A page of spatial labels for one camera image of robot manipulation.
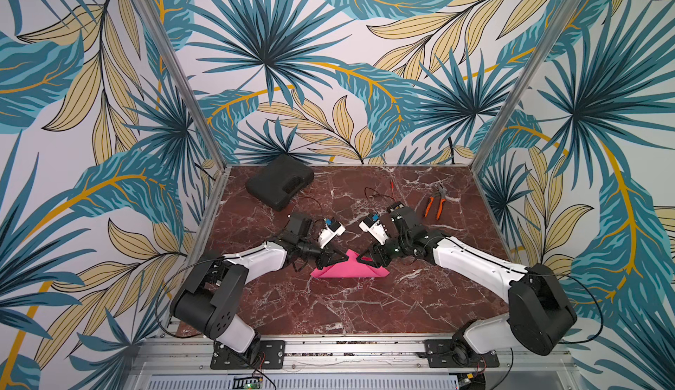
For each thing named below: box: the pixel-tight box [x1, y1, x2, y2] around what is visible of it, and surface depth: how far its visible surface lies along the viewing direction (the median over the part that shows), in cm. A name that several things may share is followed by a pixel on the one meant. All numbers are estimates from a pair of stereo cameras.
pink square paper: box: [311, 249, 391, 279], surface depth 83 cm
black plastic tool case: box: [246, 153, 315, 212], surface depth 109 cm
